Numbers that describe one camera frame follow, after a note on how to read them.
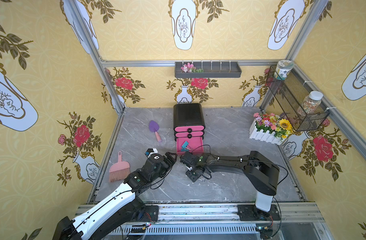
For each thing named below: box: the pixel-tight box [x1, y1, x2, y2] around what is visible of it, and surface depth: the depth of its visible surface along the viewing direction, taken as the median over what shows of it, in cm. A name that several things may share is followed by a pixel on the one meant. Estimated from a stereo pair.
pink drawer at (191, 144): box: [176, 136, 204, 156], surface depth 99 cm
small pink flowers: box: [180, 62, 204, 73], surface depth 89 cm
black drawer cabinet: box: [173, 103, 206, 141], surface depth 95 cm
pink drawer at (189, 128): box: [174, 125, 205, 133], surface depth 92 cm
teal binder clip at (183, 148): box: [180, 140, 189, 152], surface depth 99 cm
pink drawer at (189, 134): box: [175, 131, 204, 139], surface depth 96 cm
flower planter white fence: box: [249, 112, 294, 146], surface depth 94 cm
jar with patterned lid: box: [273, 59, 295, 81], surface depth 87 cm
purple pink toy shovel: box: [148, 120, 162, 143], surface depth 112 cm
